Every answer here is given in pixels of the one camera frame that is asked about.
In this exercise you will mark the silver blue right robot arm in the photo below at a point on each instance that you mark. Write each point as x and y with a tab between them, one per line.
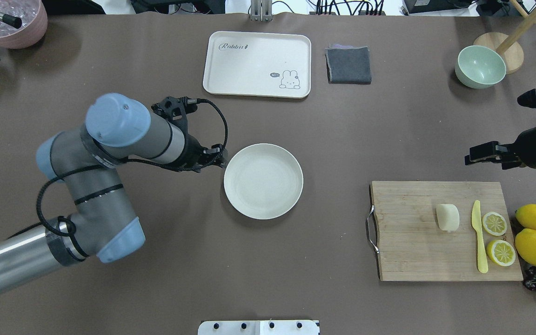
519	154

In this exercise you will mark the white steamed bun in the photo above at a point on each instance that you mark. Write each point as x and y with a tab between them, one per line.
448	217

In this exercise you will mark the cream rabbit tray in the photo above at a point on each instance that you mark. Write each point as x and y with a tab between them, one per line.
258	64

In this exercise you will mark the wooden cup stand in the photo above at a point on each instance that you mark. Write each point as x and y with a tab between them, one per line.
507	46

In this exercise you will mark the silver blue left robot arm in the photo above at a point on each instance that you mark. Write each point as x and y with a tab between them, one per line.
83	209

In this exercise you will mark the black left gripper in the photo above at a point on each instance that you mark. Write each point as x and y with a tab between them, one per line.
195	152

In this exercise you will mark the left gripper camera mount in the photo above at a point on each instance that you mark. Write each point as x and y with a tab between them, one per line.
175	110

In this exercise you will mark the grey folded cloth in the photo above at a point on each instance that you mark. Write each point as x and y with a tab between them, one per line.
348	65

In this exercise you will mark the lemon half slice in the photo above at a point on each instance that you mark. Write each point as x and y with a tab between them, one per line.
501	252
494	224

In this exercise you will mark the pink bowl with ice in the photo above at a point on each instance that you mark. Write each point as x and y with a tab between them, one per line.
23	23

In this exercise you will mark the wooden cutting board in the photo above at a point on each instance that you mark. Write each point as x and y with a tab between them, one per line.
411	247

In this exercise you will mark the yellow plastic knife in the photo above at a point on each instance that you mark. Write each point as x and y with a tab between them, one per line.
476	223

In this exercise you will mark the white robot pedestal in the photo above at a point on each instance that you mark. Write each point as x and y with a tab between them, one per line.
260	327

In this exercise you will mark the mint green bowl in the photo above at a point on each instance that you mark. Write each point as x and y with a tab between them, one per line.
479	67

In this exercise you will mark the cream round plate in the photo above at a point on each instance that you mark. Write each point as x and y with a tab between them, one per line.
263	181

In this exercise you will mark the aluminium frame post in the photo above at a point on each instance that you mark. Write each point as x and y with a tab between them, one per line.
261	10

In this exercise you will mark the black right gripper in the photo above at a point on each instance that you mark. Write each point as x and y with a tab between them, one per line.
532	146

